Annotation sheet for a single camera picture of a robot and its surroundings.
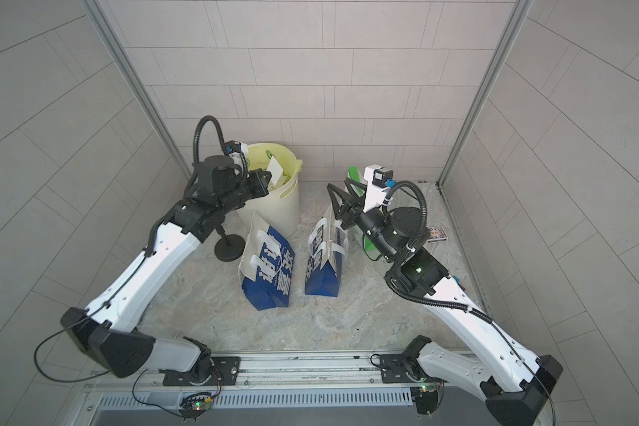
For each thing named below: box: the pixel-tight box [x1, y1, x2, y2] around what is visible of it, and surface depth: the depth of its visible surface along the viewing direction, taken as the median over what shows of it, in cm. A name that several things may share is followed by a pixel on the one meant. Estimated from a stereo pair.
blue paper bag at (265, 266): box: [238, 211, 296, 311], surface depth 78 cm
